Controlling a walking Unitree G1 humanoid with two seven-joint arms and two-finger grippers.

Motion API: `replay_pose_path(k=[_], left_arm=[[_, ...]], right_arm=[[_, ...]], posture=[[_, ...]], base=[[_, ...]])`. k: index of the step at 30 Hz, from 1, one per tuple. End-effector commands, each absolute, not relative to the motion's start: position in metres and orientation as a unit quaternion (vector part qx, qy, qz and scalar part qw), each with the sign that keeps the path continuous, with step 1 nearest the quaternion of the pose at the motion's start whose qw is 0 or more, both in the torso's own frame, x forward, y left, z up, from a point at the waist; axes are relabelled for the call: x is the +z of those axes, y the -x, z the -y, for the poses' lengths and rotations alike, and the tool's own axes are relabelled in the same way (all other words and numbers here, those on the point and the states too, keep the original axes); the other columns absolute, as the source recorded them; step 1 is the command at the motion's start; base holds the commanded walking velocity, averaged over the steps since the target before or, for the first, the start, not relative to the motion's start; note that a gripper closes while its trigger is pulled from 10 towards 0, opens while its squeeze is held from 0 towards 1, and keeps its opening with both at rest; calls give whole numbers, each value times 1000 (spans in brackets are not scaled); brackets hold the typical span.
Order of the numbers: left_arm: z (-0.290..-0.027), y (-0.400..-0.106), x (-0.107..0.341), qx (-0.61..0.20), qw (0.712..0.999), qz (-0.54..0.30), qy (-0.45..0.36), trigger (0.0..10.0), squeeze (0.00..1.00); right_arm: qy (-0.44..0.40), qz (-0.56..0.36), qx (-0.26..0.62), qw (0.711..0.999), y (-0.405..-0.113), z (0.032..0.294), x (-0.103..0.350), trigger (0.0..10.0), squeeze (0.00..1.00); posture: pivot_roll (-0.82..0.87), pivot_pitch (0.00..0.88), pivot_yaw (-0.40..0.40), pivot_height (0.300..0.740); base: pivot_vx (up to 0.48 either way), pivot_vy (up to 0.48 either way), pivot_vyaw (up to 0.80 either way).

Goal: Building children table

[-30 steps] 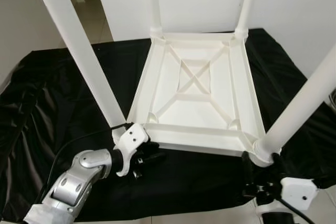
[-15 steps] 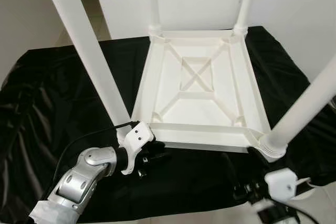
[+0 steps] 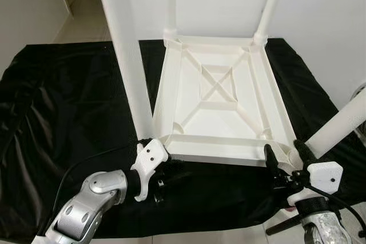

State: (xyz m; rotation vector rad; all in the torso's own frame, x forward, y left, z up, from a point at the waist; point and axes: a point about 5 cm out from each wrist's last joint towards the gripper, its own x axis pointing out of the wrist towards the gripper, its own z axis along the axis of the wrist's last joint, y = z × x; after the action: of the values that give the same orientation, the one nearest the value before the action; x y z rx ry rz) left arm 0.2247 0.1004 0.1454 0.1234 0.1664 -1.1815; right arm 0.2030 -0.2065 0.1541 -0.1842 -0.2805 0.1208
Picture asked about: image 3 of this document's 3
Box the white plastic children table top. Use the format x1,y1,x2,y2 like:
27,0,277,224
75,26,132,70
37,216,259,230
150,27,305,170

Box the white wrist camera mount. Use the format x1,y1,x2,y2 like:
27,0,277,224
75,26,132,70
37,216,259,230
130,138,170,202
286,161,345,207

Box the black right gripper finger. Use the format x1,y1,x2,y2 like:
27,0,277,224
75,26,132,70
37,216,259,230
264,144,281,171
294,140,319,168

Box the black table cloth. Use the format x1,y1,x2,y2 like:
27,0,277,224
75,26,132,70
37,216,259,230
0,38,366,242

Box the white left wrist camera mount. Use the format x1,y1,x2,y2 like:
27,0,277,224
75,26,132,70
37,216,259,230
130,138,170,202

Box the black metal table leg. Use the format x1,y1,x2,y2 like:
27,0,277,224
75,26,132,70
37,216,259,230
266,215,304,237

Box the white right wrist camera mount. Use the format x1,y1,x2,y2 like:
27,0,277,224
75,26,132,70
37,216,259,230
286,161,345,207

